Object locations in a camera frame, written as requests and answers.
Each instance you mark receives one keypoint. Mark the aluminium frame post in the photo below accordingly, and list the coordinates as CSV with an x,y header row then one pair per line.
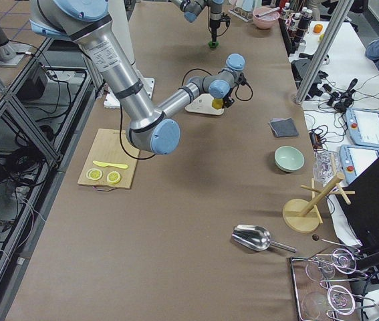
x,y
330,34

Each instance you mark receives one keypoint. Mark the lemon slice upper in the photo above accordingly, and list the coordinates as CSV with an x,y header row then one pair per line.
x,y
94,174

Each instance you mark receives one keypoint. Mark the orange fruit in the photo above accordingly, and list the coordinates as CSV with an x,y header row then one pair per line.
x,y
317,28

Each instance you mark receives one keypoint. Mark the metal scoop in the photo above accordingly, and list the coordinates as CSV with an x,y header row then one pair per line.
x,y
257,238

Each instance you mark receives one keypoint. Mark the clear plastic box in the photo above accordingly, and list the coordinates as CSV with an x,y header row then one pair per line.
x,y
325,166

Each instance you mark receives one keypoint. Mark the wooden mug tree stand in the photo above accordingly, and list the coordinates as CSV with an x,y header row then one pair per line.
x,y
304,216

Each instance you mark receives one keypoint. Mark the yellow lemon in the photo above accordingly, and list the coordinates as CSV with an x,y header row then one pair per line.
x,y
217,103

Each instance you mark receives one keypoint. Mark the blue teach pendant upper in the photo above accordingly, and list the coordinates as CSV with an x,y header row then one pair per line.
x,y
363,126

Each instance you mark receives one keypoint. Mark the blue teach pendant lower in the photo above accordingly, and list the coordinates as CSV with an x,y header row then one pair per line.
x,y
356,159

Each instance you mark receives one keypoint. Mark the lemon slice lower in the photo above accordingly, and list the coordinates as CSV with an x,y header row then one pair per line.
x,y
113,177

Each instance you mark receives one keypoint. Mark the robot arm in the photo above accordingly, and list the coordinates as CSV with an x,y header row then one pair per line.
x,y
192,9
89,25

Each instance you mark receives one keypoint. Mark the grey folded cloth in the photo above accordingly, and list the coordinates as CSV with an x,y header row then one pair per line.
x,y
283,127

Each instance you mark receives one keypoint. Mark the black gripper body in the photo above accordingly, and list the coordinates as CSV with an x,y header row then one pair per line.
x,y
213,23
226,100

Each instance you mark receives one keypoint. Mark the pale green bowl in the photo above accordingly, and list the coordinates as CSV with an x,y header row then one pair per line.
x,y
288,159

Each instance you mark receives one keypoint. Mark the white rabbit tray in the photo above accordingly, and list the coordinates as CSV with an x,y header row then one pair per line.
x,y
203,105

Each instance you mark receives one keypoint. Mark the wire glass rack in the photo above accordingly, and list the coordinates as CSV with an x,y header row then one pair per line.
x,y
321,286

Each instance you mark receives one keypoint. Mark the yellow plastic knife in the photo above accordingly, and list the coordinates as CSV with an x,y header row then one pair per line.
x,y
106,164

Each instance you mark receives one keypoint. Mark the pink ribbed bowl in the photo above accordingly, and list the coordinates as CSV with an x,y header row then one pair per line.
x,y
265,17

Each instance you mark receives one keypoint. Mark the black monitor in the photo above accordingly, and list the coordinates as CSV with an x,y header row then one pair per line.
x,y
362,213

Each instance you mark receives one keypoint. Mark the lemon slice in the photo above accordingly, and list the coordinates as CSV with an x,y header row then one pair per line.
x,y
94,174
113,177

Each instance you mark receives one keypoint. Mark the green lime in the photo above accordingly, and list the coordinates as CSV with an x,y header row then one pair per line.
x,y
213,44

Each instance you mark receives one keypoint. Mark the blue teach pendant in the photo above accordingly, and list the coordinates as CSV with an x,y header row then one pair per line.
x,y
363,126
356,159

